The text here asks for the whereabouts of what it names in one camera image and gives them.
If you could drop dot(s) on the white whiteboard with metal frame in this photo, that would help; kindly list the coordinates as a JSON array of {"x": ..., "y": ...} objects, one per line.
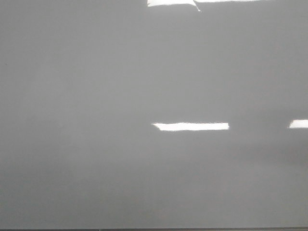
[{"x": 117, "y": 115}]

